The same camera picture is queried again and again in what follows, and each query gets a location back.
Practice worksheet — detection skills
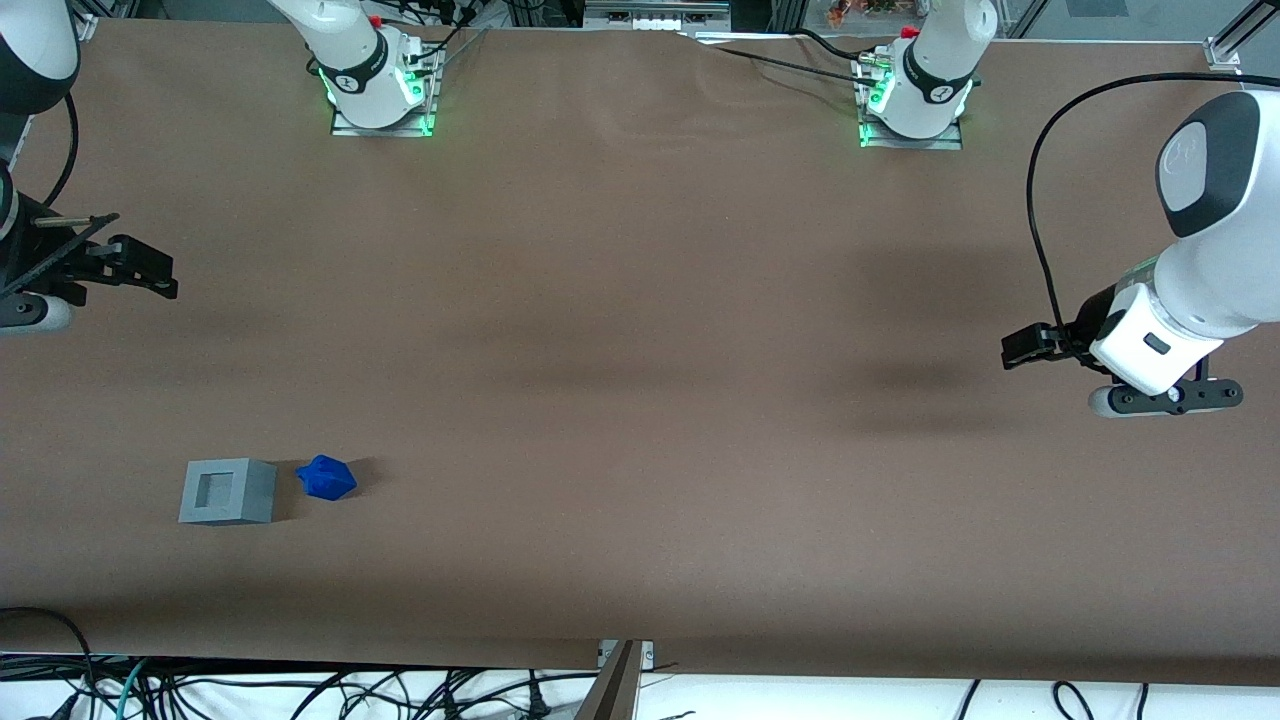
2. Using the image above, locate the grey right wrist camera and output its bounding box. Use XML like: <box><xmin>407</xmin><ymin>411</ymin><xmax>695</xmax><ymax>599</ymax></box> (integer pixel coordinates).
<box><xmin>0</xmin><ymin>294</ymin><xmax>74</xmax><ymax>335</ymax></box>

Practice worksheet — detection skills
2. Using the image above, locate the aluminium profile beam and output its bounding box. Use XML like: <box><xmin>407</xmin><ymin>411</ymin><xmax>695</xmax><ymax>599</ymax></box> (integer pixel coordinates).
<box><xmin>573</xmin><ymin>640</ymin><xmax>656</xmax><ymax>720</ymax></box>

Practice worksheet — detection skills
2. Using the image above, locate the black looped floor cable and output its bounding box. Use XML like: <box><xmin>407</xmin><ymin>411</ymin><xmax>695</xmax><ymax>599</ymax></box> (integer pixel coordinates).
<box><xmin>0</xmin><ymin>606</ymin><xmax>98</xmax><ymax>720</ymax></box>

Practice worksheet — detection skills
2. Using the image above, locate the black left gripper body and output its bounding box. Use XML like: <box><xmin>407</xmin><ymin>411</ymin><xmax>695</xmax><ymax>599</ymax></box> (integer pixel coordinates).
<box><xmin>1060</xmin><ymin>284</ymin><xmax>1118</xmax><ymax>365</ymax></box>

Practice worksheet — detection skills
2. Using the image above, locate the gray square base block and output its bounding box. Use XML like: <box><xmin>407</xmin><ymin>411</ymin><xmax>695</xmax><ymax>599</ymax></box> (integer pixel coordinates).
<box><xmin>177</xmin><ymin>457</ymin><xmax>279</xmax><ymax>527</ymax></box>

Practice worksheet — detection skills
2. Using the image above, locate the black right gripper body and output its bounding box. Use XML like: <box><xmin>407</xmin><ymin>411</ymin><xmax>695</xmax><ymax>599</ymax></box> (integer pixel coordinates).
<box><xmin>0</xmin><ymin>195</ymin><xmax>111</xmax><ymax>303</ymax></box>

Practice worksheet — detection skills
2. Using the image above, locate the white power strip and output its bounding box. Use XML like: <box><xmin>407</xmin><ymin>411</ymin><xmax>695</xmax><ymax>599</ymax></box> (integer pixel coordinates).
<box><xmin>583</xmin><ymin>0</ymin><xmax>733</xmax><ymax>32</ymax></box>

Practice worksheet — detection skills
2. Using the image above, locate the teal floor cable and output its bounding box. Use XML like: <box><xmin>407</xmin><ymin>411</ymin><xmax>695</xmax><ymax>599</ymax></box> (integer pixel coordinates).
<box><xmin>112</xmin><ymin>657</ymin><xmax>153</xmax><ymax>720</ymax></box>

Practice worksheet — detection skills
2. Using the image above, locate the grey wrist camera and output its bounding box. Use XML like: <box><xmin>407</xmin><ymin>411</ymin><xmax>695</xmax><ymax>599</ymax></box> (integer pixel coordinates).
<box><xmin>1088</xmin><ymin>377</ymin><xmax>1245</xmax><ymax>420</ymax></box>
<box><xmin>0</xmin><ymin>294</ymin><xmax>74</xmax><ymax>335</ymax></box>

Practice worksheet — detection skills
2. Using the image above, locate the black floor cable bundle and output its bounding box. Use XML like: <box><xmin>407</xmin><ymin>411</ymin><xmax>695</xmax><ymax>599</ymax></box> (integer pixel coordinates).
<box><xmin>150</xmin><ymin>664</ymin><xmax>601</xmax><ymax>720</ymax></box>

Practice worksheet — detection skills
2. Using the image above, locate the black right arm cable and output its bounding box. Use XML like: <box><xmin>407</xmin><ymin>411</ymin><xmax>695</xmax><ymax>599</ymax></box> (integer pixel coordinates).
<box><xmin>38</xmin><ymin>93</ymin><xmax>81</xmax><ymax>213</ymax></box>

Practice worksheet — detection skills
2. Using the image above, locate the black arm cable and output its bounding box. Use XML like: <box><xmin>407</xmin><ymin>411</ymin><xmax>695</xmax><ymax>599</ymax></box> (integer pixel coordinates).
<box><xmin>38</xmin><ymin>93</ymin><xmax>81</xmax><ymax>213</ymax></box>
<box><xmin>1027</xmin><ymin>73</ymin><xmax>1280</xmax><ymax>346</ymax></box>

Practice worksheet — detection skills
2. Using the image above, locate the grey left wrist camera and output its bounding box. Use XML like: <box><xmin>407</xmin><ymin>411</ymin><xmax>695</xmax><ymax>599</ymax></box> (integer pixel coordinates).
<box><xmin>1088</xmin><ymin>377</ymin><xmax>1245</xmax><ymax>420</ymax></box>

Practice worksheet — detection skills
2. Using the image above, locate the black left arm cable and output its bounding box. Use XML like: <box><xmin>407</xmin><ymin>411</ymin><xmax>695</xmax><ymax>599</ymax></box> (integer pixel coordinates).
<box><xmin>1027</xmin><ymin>73</ymin><xmax>1280</xmax><ymax>346</ymax></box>

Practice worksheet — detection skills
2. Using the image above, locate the paper table cover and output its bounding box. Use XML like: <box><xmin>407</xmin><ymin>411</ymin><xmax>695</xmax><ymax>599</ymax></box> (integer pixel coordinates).
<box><xmin>0</xmin><ymin>18</ymin><xmax>1280</xmax><ymax>687</ymax></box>

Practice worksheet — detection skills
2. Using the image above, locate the blue plastic part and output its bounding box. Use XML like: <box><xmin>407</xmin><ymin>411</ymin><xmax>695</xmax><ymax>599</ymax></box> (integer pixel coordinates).
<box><xmin>295</xmin><ymin>454</ymin><xmax>359</xmax><ymax>502</ymax></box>

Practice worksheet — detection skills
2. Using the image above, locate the black cable across table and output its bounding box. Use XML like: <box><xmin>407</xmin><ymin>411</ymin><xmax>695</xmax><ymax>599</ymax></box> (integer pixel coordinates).
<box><xmin>685</xmin><ymin>28</ymin><xmax>881</xmax><ymax>86</ymax></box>

